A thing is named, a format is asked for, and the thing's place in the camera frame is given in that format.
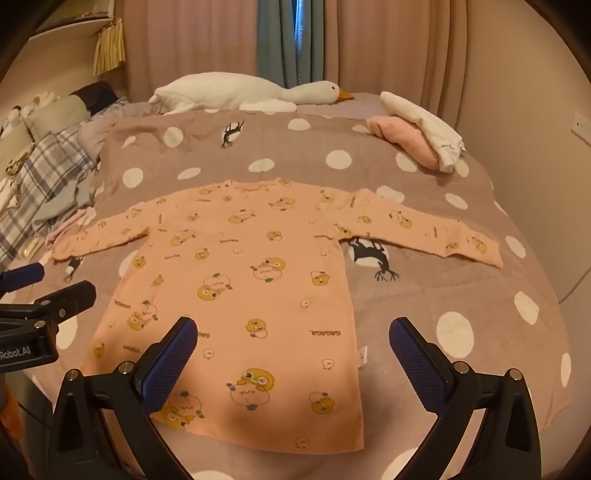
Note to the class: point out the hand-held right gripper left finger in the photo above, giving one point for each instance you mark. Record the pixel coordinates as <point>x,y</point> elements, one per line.
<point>171,364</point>

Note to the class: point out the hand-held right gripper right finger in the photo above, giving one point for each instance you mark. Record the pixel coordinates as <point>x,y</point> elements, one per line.
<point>415,364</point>

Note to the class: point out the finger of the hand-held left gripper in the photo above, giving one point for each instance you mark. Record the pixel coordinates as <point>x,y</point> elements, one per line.
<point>23,275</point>
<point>69,295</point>

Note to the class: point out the pink cartoon print shirt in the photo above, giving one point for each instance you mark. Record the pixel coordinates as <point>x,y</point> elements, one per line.
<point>258,286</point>

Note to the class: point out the brown polka dot blanket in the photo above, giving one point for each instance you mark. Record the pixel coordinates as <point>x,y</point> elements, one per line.
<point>415,295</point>

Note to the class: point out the light pink cloth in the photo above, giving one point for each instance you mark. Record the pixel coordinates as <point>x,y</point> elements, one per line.
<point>69,224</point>

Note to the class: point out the white frilly cloth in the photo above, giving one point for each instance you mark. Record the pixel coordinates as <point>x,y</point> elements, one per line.
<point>7,194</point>

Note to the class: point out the blue grey cloth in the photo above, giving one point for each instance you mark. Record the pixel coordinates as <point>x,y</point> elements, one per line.
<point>69,196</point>

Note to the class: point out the plaid quilt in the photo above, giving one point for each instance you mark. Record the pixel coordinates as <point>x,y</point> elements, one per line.
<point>51,161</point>

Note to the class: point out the small white plush toy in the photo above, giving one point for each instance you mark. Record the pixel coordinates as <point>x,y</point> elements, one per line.
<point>21,115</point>
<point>45,98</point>

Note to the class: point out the grey pillow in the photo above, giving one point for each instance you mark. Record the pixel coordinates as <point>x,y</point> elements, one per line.
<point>60,110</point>

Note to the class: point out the lilac duvet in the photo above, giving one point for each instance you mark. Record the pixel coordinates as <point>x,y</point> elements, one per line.
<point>115,117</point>

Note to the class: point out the dark pillow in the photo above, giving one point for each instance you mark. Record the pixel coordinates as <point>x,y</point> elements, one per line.
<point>99,94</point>

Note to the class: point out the pink folded garment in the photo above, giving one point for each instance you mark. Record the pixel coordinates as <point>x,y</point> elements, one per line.
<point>401,134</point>

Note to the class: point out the yellow tassel hanging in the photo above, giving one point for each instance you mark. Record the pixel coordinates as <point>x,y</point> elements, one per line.
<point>110,48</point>

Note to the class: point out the white folded garment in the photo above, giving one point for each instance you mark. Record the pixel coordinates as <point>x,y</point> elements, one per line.
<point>429,120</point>

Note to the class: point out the white goose plush toy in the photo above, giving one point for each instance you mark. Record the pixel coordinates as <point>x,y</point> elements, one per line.
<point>221,90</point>

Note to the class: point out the pink curtain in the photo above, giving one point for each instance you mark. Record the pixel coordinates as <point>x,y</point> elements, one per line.
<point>194,37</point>
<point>392,46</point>

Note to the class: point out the blue curtain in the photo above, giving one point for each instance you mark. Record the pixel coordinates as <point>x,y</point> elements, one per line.
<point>277,41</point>

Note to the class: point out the white wall shelf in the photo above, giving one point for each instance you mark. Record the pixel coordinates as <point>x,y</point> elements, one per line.
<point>69,27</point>

